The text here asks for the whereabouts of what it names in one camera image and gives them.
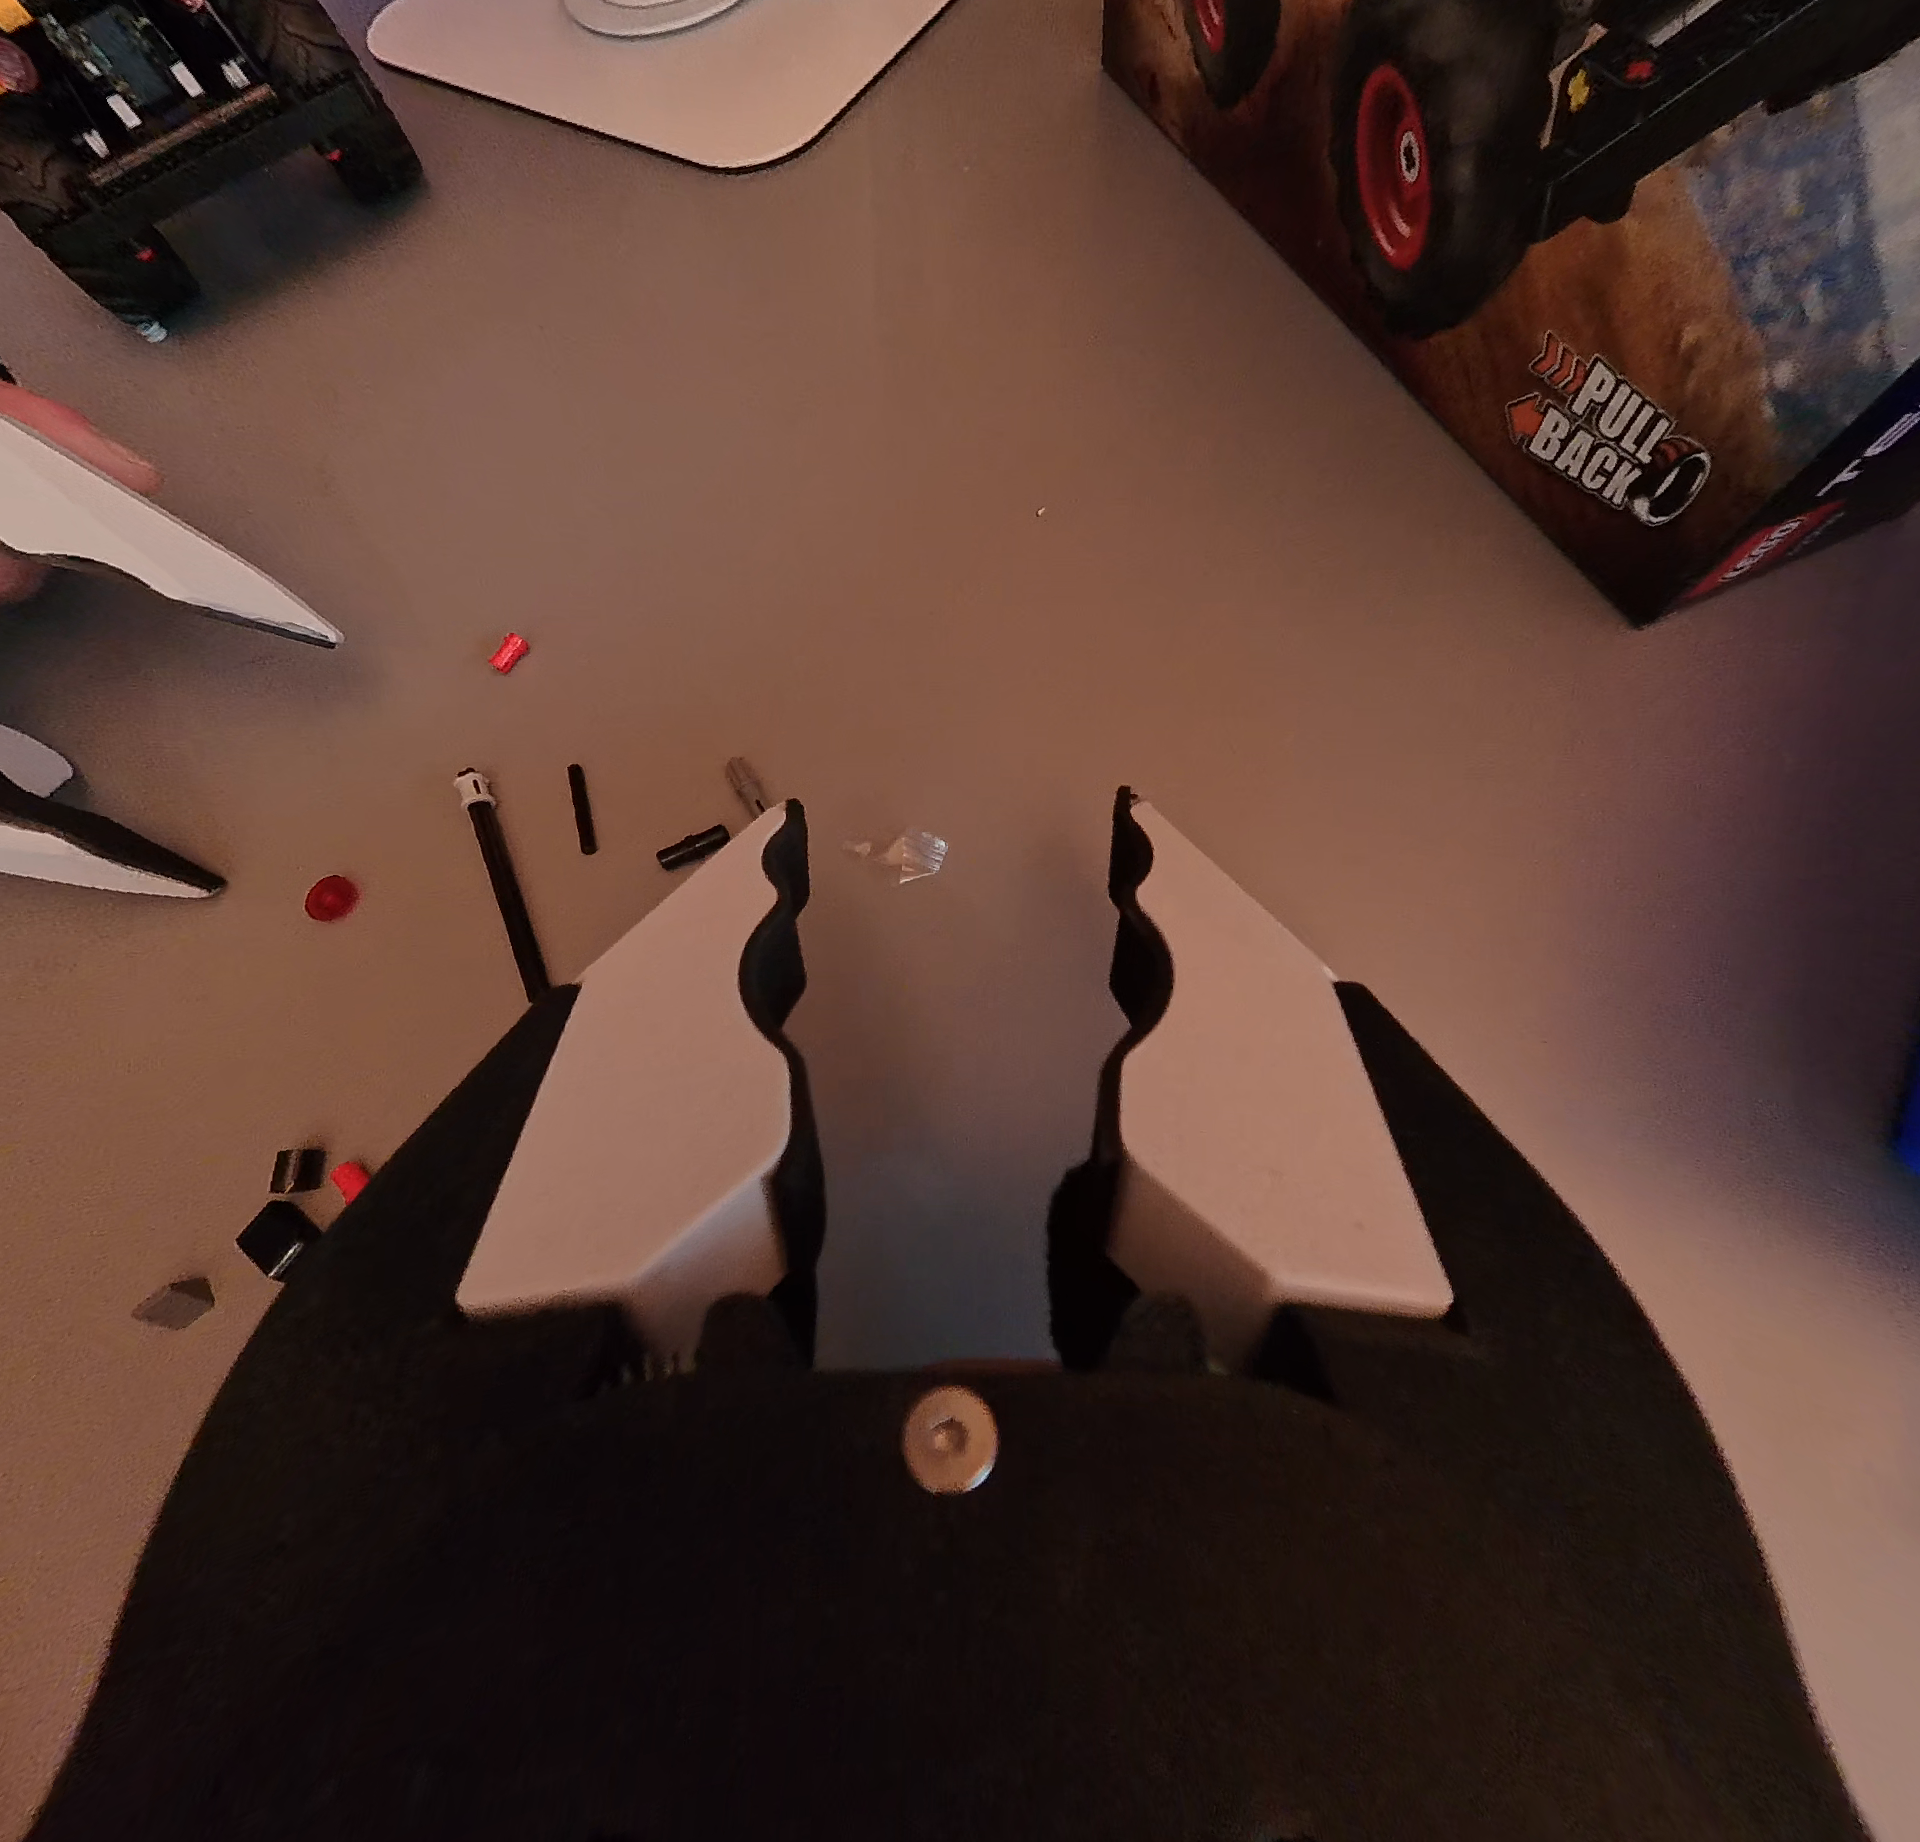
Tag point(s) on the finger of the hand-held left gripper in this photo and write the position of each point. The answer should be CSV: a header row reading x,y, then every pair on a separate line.
x,y
91,852
120,538

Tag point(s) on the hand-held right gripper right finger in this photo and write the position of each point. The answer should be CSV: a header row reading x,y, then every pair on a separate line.
x,y
1276,1122

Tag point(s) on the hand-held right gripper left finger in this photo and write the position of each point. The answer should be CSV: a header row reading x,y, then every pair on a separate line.
x,y
631,1122

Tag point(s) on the small red pin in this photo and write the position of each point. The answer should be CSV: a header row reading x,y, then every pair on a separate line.
x,y
351,1179
330,897

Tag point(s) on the small black pin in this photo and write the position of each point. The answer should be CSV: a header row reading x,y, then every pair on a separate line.
x,y
693,848

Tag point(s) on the brick-built monster truck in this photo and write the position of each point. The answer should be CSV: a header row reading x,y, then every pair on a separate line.
x,y
151,71

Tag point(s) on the grey desk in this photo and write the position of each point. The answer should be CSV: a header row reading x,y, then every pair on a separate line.
x,y
1050,523

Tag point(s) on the person's left hand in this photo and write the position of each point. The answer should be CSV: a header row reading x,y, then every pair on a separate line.
x,y
75,433

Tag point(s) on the long black axle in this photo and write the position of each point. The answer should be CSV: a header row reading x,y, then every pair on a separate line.
x,y
503,883

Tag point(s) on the short black axle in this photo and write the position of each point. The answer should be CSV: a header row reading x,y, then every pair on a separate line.
x,y
582,808

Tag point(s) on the small black brick piece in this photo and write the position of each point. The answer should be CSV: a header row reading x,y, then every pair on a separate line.
x,y
297,1169

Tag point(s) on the black connector piece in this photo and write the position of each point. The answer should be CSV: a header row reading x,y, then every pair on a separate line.
x,y
277,1238

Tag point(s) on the clear plastic scrap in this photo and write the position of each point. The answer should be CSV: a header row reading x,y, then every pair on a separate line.
x,y
905,852

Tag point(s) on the small red bushing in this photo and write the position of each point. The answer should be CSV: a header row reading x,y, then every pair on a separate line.
x,y
511,653

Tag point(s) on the white book stand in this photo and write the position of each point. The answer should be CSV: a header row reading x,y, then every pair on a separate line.
x,y
750,71

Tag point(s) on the monster truck toy box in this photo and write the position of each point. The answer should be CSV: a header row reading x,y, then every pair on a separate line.
x,y
1501,221

